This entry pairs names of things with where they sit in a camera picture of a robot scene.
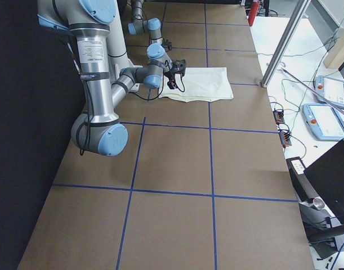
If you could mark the red cylinder bottle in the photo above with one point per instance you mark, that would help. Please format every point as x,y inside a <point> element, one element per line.
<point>253,12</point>

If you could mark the cream long-sleeve cat shirt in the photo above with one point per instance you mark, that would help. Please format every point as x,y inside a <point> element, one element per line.
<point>200,84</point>

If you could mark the grey orange USB hub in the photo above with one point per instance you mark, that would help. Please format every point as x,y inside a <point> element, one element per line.
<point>279,116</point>

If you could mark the black box white label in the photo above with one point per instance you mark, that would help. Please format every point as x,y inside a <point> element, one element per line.
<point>301,184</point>

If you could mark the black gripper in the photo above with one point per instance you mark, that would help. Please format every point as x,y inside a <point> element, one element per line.
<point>168,44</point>
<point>169,75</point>

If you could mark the blue teach pendant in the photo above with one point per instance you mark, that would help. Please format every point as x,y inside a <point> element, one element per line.
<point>331,89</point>
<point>323,121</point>

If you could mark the near blue teach pendant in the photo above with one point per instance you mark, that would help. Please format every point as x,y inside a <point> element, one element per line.
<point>323,121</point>

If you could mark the black monitor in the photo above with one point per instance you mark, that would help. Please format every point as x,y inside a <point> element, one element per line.
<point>326,175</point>

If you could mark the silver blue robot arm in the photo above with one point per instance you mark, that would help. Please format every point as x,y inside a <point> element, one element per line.
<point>105,70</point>
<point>140,24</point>

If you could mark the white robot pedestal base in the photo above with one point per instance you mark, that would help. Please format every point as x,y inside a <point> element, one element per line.
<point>115,44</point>

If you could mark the aluminium frame post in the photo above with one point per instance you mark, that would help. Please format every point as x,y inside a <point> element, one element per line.
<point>291,27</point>

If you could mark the far blue teach pendant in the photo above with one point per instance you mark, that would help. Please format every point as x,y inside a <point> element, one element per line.
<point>331,89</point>

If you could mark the silver metal cup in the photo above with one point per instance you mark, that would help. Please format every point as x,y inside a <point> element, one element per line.
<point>316,203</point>

